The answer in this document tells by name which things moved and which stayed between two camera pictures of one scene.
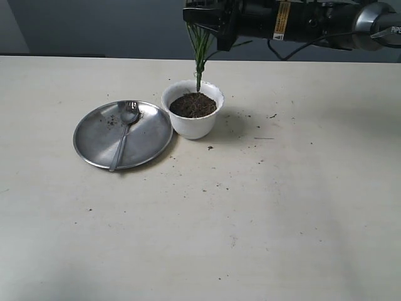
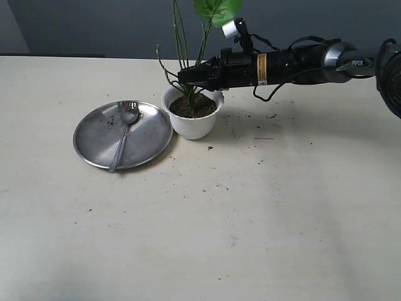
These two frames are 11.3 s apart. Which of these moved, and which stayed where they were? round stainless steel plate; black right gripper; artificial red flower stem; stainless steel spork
Moved: black right gripper; artificial red flower stem
Stayed: round stainless steel plate; stainless steel spork
